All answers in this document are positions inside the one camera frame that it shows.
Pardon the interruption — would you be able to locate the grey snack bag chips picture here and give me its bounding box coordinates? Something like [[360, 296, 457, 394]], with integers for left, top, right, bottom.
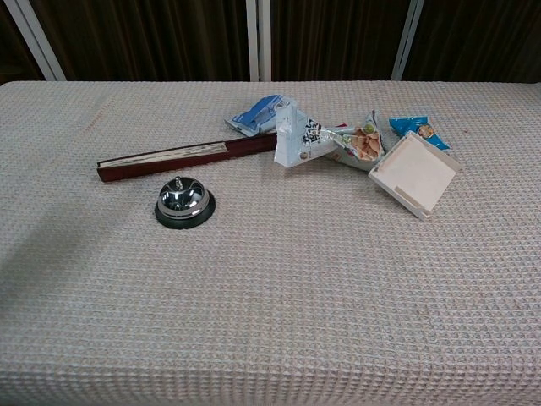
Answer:
[[323, 110, 388, 173]]

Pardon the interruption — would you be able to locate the dark brown curtain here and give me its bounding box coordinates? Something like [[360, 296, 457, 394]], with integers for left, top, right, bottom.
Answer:
[[0, 0, 541, 84]]

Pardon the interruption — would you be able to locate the beige waffle weave tablecloth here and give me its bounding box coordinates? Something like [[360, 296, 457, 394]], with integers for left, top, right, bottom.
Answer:
[[0, 80, 541, 406]]

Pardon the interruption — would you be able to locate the dark red folded hand fan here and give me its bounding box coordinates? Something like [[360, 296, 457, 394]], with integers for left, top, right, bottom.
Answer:
[[96, 133, 279, 184]]

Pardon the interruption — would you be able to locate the white vertical frame post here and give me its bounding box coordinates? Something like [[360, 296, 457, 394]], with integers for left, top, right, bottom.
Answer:
[[245, 0, 272, 83]]

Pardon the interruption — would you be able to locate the chrome call bell black base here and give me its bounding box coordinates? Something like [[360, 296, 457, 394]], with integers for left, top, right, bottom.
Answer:
[[154, 176, 217, 231]]

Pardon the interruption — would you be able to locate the white slanted frame bar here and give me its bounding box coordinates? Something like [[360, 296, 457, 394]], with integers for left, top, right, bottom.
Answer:
[[3, 0, 67, 82], [390, 0, 425, 81]]

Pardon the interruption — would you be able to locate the cream square plastic tray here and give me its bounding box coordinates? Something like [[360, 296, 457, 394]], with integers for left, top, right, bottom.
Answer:
[[368, 130, 462, 222]]

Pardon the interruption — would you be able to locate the white snack bag black print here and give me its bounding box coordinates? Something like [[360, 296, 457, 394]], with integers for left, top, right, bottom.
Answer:
[[273, 104, 339, 169]]

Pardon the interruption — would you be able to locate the blue white plastic package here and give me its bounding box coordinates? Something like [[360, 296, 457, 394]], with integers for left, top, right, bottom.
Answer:
[[224, 94, 296, 137]]

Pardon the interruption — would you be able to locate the small blue snack packet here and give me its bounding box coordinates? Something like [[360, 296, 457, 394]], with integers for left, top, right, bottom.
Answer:
[[388, 115, 452, 151]]

